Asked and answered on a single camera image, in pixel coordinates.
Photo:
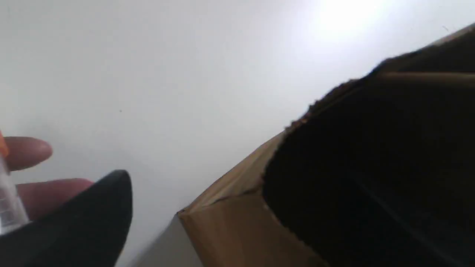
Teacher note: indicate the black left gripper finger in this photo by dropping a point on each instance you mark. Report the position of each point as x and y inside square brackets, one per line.
[89, 230]

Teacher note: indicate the person's right hand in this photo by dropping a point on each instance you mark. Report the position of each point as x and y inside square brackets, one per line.
[40, 198]

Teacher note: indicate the brown paper bag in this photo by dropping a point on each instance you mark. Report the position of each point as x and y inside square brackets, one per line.
[377, 173]

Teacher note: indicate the clear tube orange cap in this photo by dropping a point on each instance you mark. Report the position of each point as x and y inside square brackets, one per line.
[12, 211]

